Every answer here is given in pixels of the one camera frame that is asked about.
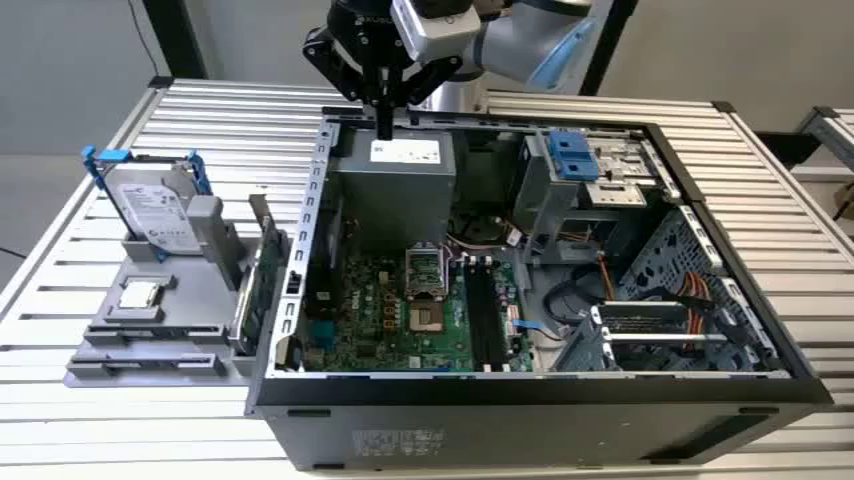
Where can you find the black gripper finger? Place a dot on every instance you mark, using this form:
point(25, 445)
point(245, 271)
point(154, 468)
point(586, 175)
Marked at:
point(434, 75)
point(337, 75)

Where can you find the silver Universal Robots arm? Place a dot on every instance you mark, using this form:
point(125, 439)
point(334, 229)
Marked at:
point(514, 50)

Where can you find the black RAM slot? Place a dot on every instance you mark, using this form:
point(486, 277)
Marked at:
point(490, 325)
point(474, 325)
point(482, 325)

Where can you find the grey power supply unit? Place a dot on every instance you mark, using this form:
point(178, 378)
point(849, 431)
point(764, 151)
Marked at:
point(394, 200)

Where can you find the black table corner cap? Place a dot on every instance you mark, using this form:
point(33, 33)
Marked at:
point(161, 82)
point(724, 107)

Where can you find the blue plastic drive latch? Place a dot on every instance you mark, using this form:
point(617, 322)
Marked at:
point(573, 160)

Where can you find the black cooling fan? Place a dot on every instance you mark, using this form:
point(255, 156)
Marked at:
point(477, 230)

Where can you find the hard disk in blue carrier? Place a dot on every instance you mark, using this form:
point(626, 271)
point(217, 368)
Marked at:
point(143, 200)

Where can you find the green graphics card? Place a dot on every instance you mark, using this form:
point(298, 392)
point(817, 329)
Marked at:
point(263, 280)

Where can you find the CPU socket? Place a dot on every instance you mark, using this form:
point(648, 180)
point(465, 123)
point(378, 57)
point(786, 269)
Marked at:
point(426, 316)

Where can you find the grey plastic parts rack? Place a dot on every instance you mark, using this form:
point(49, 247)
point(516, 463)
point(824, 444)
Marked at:
point(194, 295)

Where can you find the green motherboard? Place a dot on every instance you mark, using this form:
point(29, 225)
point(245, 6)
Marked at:
point(374, 325)

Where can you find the blue expansion slot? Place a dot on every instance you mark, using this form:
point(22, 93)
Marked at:
point(322, 334)

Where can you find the silver CPU chip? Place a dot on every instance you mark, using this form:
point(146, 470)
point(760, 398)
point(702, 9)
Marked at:
point(141, 295)

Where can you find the metal disk bay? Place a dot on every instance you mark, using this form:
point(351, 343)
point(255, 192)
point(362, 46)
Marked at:
point(581, 345)

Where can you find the brown cardboard box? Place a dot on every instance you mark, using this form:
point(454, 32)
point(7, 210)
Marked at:
point(846, 202)

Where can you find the black open PC case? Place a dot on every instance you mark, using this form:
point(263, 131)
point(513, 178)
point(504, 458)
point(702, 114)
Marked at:
point(468, 430)

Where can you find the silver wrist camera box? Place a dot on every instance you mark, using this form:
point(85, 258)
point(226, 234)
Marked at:
point(434, 30)

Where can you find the black vertical post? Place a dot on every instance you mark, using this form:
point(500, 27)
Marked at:
point(177, 40)
point(610, 50)

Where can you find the black frame bracket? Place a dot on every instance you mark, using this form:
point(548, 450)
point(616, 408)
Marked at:
point(794, 147)

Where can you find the aluminium frame side table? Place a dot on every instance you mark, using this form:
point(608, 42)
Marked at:
point(824, 125)

